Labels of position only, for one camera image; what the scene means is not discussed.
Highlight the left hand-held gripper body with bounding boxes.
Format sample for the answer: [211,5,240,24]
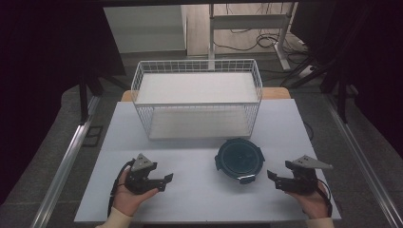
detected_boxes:
[124,153,166,195]

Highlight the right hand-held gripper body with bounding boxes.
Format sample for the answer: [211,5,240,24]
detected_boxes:
[284,154,335,195]

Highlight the person's left hand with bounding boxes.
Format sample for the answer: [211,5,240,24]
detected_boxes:
[112,167,160,219]

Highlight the person's right hand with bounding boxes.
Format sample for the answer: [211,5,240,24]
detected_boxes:
[285,182,331,220]

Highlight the dark teal round lid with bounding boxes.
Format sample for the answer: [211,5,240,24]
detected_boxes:
[214,137,266,185]

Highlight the wooden table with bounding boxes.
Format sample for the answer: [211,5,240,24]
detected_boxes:
[121,86,292,103]

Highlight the black metal stand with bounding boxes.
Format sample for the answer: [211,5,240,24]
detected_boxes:
[77,69,129,125]
[278,53,360,125]

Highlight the dark curtain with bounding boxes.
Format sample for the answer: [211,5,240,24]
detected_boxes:
[0,0,128,205]
[289,0,403,160]

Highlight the white cabinet panel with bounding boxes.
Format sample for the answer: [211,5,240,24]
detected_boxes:
[103,5,188,55]

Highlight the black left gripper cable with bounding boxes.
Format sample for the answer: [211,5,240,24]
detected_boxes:
[106,159,136,219]

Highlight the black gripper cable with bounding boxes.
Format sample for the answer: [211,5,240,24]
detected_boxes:
[316,178,335,219]
[106,159,136,219]

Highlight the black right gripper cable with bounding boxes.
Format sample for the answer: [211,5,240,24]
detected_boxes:
[316,178,335,219]

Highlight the thin black cable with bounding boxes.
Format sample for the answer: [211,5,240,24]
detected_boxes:
[302,120,316,143]

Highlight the black square floor frame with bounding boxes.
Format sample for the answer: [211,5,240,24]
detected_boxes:
[81,124,105,148]

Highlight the metal floor rail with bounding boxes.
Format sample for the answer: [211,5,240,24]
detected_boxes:
[322,93,403,228]
[29,94,103,228]

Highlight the white wire basket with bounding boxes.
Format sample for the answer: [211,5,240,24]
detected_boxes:
[130,58,264,142]

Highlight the black floor cables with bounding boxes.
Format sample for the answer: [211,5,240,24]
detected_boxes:
[212,3,316,66]

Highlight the white desk frame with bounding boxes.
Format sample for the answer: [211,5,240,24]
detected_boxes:
[207,2,299,71]

